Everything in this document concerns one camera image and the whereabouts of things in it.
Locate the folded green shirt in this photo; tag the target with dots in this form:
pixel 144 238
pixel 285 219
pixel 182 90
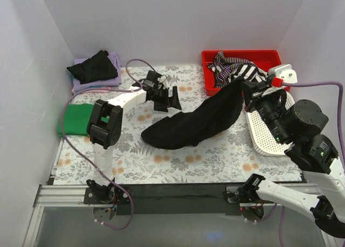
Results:
pixel 76 119

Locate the floral patterned table mat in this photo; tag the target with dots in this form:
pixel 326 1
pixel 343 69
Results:
pixel 226 157

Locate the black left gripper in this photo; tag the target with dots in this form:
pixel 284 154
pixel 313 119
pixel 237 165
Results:
pixel 167 99

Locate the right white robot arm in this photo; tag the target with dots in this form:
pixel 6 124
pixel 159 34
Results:
pixel 300 127

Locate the folded black shirt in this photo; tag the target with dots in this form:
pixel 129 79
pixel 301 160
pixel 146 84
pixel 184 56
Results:
pixel 92 69

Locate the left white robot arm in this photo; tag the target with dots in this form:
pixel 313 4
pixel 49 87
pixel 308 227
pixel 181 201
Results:
pixel 105 124

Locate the black floral print t-shirt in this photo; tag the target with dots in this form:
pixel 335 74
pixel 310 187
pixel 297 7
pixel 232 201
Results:
pixel 216 114

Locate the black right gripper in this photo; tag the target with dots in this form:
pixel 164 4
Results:
pixel 253 95

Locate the folded teal shirt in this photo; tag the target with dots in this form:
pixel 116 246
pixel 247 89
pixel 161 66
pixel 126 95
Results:
pixel 77 86

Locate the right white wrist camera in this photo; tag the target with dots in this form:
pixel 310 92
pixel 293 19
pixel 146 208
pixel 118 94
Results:
pixel 282 74

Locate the black white striped shirt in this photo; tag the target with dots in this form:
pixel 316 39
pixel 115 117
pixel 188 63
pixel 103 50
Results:
pixel 226 69

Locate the aluminium frame rail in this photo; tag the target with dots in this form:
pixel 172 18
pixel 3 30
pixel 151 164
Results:
pixel 75 196

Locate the white perforated plastic basket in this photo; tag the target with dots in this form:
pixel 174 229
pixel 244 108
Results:
pixel 262 139

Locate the red plastic tray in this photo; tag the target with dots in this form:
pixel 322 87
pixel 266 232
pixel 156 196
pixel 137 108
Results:
pixel 264 59

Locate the folded lavender shirt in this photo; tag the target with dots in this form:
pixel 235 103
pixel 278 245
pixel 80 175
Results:
pixel 114 79

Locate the folded pink shirt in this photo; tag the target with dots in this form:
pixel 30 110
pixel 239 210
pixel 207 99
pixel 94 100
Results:
pixel 93 90

